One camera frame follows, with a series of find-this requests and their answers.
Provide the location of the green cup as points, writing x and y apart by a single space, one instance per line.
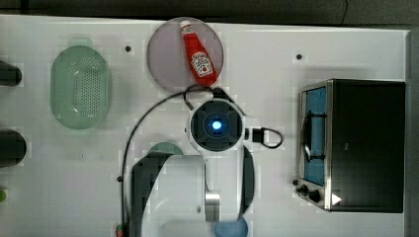
166 147

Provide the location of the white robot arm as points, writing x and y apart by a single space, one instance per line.
211 188

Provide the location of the grey round plate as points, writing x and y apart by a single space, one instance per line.
167 59

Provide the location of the red toy strawberry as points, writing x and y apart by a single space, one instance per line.
119 231

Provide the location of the blue bowl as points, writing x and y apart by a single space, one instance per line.
238 228

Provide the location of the black toaster oven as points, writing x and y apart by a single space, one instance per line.
351 145

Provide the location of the green perforated colander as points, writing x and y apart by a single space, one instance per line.
80 87

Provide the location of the red plush ketchup bottle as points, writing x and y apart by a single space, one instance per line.
199 60

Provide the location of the black cylinder post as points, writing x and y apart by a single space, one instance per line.
10 75
13 148

